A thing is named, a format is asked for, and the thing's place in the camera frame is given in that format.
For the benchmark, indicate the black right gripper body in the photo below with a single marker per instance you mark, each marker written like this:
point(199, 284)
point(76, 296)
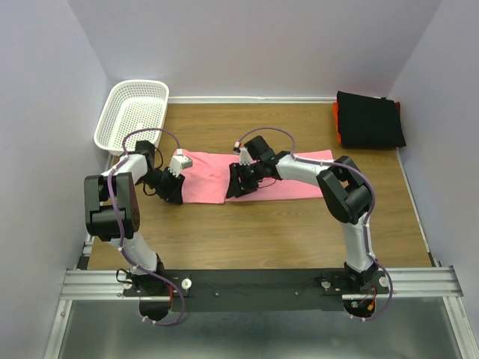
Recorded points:
point(252, 173)

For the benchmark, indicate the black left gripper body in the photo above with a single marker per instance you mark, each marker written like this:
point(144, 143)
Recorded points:
point(159, 179)

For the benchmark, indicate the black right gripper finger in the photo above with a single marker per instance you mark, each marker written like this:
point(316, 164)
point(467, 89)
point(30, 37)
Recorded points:
point(245, 189)
point(235, 185)

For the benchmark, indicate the pink t shirt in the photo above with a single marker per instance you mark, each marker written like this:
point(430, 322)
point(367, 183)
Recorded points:
point(207, 180)

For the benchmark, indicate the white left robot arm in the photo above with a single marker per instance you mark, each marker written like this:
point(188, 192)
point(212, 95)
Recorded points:
point(111, 205)

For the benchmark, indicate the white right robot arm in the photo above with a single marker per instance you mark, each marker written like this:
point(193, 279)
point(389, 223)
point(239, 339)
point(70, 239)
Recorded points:
point(346, 191)

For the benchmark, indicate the white plastic basket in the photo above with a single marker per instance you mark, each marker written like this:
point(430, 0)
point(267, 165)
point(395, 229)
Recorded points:
point(132, 105)

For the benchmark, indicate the orange folded t shirt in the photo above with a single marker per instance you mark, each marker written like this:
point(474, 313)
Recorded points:
point(335, 110)

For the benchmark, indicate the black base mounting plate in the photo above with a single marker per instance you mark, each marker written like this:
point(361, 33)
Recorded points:
point(248, 290)

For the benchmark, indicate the black folded t shirt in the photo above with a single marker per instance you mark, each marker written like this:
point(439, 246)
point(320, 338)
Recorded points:
point(369, 122)

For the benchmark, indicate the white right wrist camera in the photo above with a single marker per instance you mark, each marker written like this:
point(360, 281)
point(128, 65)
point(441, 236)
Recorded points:
point(244, 157)

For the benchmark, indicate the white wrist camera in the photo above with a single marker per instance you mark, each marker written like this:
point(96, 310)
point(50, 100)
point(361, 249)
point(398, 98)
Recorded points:
point(179, 163)
point(244, 157)

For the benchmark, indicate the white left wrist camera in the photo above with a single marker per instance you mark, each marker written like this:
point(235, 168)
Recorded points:
point(179, 163)

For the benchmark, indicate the aluminium frame rail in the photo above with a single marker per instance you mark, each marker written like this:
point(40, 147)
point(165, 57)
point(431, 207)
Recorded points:
point(407, 283)

